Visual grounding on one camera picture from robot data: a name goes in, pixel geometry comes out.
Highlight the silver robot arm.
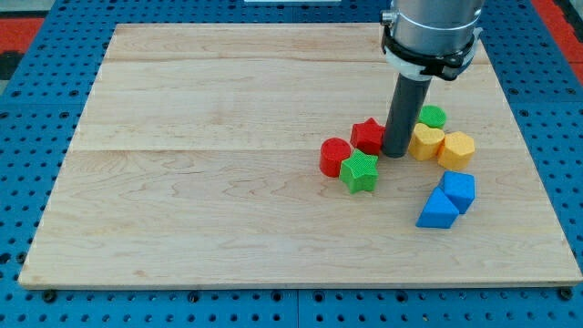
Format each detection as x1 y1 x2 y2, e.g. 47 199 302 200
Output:
381 0 485 56

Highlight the red cylinder block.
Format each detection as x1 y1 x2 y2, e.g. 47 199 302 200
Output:
319 138 352 178

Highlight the green star block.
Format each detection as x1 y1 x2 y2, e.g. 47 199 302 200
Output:
339 149 378 194

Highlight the red star block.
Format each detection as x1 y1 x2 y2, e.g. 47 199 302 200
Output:
350 118 385 156

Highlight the wooden board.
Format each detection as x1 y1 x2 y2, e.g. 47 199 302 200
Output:
19 24 582 290

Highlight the yellow heart block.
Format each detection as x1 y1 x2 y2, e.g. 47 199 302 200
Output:
408 123 445 161

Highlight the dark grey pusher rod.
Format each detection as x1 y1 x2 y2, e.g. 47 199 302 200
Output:
382 75 431 159

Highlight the green cylinder block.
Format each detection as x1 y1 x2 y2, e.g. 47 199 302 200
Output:
418 105 447 128

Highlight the blue triangle block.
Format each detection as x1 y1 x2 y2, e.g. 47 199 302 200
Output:
415 187 460 229

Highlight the yellow hexagon block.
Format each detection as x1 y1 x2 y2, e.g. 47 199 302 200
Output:
437 131 476 170

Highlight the blue cube block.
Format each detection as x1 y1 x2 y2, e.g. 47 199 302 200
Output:
438 170 476 214

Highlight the black and white clamp ring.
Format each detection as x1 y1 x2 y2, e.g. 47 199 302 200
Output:
381 25 484 82

